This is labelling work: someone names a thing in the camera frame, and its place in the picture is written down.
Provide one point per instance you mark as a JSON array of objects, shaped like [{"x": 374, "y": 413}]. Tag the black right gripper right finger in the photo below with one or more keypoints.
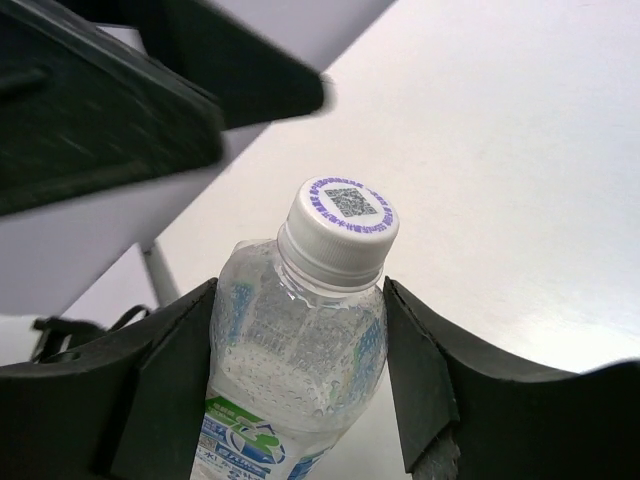
[{"x": 467, "y": 409}]

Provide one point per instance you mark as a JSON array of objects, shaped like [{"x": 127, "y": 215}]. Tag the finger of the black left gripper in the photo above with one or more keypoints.
[
  {"x": 81, "y": 112},
  {"x": 253, "y": 80}
]

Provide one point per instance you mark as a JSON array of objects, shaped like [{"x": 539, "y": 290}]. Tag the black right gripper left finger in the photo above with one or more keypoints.
[{"x": 128, "y": 405}]

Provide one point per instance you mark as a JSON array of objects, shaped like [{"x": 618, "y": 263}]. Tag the green-label bottle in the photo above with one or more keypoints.
[{"x": 298, "y": 335}]

